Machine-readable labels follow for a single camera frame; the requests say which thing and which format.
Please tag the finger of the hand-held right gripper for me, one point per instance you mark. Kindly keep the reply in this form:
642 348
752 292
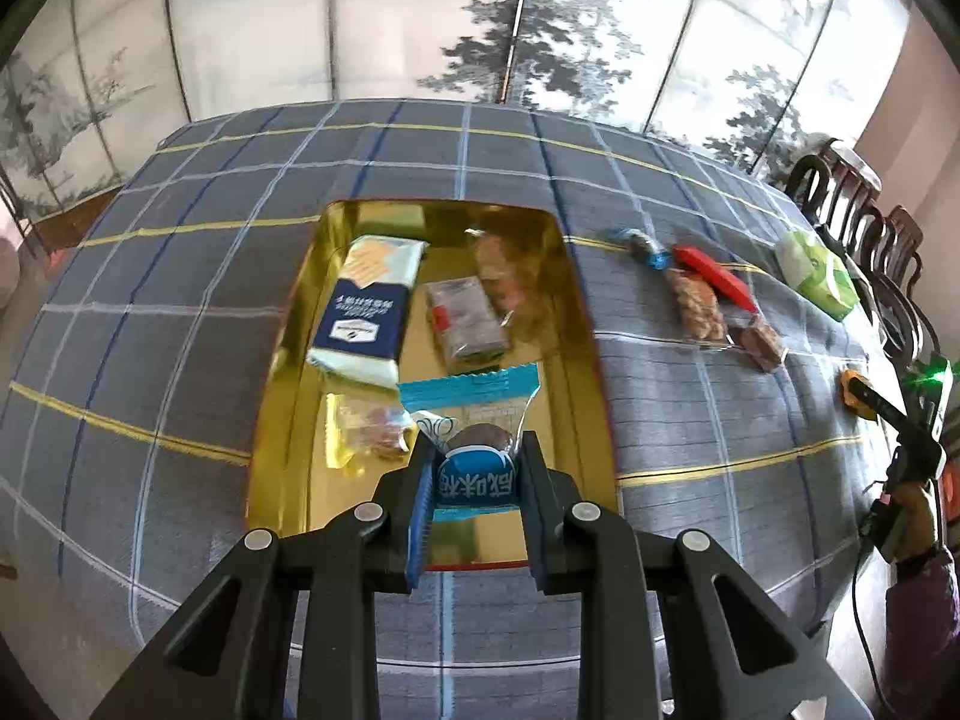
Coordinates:
881 405

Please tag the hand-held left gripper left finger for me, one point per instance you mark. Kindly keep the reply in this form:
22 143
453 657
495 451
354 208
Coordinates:
420 540

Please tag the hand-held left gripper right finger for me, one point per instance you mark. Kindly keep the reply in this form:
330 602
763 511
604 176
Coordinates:
536 510

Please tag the teal and white snack packet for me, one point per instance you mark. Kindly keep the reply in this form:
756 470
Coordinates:
480 405

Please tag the yellow edged snack packet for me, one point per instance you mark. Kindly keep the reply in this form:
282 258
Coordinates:
367 427

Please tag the brown cake packet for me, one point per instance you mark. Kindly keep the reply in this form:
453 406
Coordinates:
761 341

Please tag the clear packet with red label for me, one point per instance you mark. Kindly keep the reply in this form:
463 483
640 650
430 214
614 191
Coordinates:
465 322

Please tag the clear packet of brown cookies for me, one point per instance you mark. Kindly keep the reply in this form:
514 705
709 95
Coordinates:
697 311

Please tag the red snack packet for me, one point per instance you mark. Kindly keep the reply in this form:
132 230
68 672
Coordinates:
716 277

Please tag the navy and white cracker packet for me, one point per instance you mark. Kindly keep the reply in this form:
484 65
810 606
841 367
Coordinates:
364 322

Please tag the clear packet of orange nuts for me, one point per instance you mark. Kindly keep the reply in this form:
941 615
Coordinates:
510 285

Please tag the small blue candy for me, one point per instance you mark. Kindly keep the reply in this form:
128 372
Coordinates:
641 247

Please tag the red and gold tin box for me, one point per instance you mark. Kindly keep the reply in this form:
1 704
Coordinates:
442 240

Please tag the person's right forearm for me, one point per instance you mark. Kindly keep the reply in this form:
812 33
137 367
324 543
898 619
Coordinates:
926 630

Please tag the person's right hand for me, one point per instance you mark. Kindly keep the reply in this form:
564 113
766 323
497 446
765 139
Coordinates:
907 521

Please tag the green tissue pack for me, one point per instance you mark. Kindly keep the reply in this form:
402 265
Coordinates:
814 274

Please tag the black and white object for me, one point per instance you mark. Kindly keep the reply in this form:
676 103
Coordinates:
832 236

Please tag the dark wooden chair with cover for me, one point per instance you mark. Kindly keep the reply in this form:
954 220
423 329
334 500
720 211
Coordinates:
847 161

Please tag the thin dark chair back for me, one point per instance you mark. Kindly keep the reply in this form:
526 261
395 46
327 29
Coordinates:
19 210

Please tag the painted folding screen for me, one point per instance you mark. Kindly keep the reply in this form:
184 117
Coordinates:
300 15

